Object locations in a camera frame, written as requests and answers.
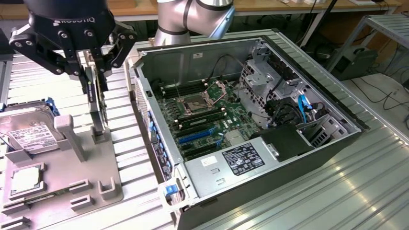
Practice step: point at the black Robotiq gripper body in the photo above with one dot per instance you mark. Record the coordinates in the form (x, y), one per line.
(70, 21)

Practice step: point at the graphics card with metal bracket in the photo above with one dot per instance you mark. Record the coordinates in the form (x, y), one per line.
(96, 105)

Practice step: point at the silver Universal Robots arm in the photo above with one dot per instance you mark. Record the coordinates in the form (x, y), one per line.
(172, 21)

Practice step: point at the thin metal locking lever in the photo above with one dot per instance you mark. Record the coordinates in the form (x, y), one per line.
(178, 91)

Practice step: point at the black RAM slot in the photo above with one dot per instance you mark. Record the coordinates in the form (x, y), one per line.
(186, 86)
(187, 92)

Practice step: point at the hard disk with blue carrier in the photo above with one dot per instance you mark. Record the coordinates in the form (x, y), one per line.
(28, 124)

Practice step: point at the CPU socket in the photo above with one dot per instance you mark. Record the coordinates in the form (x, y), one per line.
(195, 104)

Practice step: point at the metal socket cover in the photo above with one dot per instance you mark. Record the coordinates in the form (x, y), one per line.
(219, 89)

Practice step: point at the installed RAM stick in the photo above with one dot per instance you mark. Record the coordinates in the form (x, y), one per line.
(202, 121)

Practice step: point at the blue expansion slot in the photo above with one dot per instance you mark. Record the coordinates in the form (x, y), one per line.
(195, 137)

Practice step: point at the silver drive cage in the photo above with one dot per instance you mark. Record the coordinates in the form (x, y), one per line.
(259, 79)

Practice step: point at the green motherboard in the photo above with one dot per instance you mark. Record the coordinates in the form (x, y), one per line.
(236, 112)

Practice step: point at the black expansion slot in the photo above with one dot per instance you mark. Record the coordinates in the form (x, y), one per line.
(202, 147)

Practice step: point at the grey parts rack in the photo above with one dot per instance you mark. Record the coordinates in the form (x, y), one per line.
(64, 172)

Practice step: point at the silver chipset heat sink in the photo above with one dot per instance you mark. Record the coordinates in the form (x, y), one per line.
(235, 137)

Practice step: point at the CPU chip silver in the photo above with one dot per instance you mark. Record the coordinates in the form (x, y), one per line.
(27, 178)

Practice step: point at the loose RAM stick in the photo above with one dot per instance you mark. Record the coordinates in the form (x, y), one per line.
(42, 198)

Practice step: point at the blue case latch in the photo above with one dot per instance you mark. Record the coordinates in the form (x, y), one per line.
(170, 189)

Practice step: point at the silver power supply with label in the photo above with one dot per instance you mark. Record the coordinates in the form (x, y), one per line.
(211, 182)

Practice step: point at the black plastic shroud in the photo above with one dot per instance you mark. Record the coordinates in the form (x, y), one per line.
(282, 141)

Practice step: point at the silver disk bay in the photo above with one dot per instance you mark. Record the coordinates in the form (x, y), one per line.
(323, 134)

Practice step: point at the black box device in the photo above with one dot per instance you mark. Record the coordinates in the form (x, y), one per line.
(355, 64)

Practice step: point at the open black PC case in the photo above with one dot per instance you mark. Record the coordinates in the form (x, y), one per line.
(256, 203)

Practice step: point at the metal slat side table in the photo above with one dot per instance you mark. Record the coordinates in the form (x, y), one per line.
(389, 24)

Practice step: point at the wooden desk white frame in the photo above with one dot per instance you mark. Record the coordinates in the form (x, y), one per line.
(138, 13)
(288, 6)

